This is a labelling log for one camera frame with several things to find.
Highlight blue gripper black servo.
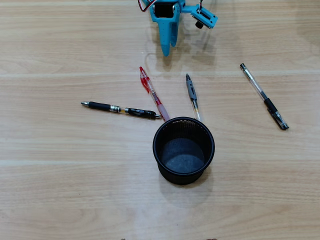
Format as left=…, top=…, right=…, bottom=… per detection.
left=149, top=0, right=187, bottom=57

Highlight grey grip clear pen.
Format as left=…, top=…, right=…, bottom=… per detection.
left=185, top=73, right=202, bottom=123

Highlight red retractable gel pen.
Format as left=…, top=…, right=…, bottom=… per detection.
left=139, top=66, right=171, bottom=123

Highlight black retractable pen yellow band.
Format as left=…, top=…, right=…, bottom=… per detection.
left=80, top=101, right=162, bottom=120

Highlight clear capped black pen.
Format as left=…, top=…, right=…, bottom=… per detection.
left=239, top=63, right=290, bottom=131

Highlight black mesh pen holder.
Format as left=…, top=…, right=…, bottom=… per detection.
left=152, top=116, right=216, bottom=186

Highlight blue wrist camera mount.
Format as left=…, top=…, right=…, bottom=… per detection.
left=181, top=3, right=219, bottom=30

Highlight red white servo wires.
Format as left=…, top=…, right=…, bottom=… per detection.
left=137, top=0, right=151, bottom=13

